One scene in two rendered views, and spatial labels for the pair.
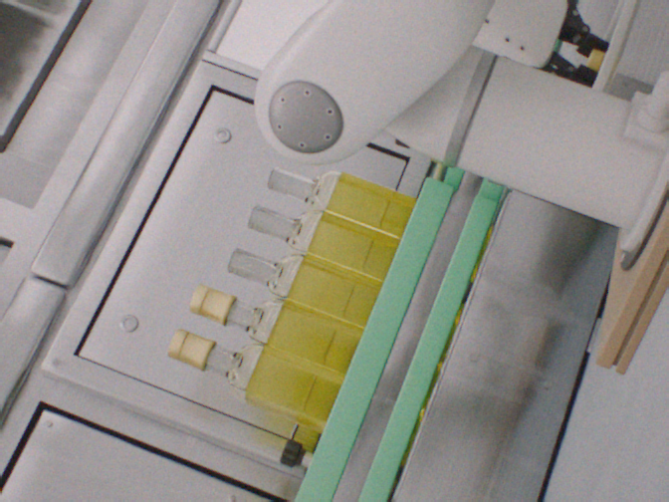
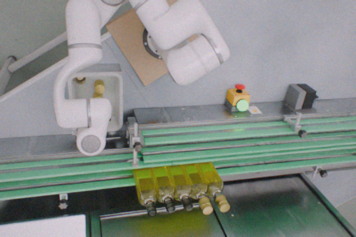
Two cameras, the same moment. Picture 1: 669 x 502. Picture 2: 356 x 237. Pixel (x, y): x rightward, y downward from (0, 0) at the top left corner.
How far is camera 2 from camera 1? 1.37 m
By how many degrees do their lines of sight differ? 75
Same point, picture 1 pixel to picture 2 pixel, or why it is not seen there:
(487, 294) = (170, 120)
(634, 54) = (113, 70)
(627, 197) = not seen: hidden behind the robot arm
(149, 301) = not seen: outside the picture
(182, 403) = (225, 229)
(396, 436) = (216, 127)
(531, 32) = not seen: hidden behind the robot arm
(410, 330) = (189, 133)
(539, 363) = (179, 111)
